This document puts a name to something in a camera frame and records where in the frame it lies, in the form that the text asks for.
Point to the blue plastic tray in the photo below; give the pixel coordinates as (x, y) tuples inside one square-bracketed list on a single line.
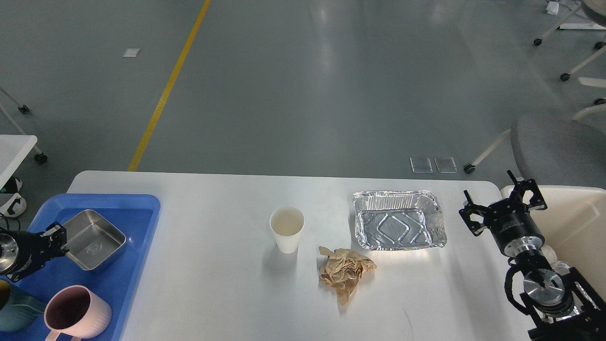
[(135, 215)]

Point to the white paper cup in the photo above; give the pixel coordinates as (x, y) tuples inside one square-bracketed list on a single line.
[(286, 224)]

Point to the crumpled brown paper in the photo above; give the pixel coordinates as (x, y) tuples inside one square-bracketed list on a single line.
[(343, 270)]

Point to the black white sneaker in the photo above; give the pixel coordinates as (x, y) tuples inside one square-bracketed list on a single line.
[(12, 204)]

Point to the white side table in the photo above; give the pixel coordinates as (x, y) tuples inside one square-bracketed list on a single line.
[(15, 148)]

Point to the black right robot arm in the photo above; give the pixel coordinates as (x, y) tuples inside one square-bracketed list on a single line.
[(561, 302)]

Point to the teal ceramic mug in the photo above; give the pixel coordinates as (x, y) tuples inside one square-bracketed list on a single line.
[(18, 309)]

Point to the aluminium foil tray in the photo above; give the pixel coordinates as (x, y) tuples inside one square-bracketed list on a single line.
[(398, 220)]

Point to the grey office chair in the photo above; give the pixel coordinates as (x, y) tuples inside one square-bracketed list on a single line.
[(554, 151)]

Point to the white cup in bin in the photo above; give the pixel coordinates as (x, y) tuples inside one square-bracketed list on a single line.
[(550, 254)]

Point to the stainless steel tray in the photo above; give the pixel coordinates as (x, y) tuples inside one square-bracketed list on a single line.
[(92, 241)]

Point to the pink ribbed mug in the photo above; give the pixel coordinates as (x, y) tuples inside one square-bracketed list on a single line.
[(78, 312)]

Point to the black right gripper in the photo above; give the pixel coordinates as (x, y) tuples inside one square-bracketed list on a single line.
[(513, 229)]

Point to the beige plastic bin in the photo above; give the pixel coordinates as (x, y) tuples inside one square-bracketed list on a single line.
[(574, 225)]

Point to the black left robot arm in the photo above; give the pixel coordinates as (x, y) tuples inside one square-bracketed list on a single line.
[(23, 253)]

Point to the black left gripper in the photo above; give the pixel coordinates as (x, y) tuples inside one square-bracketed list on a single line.
[(23, 252)]

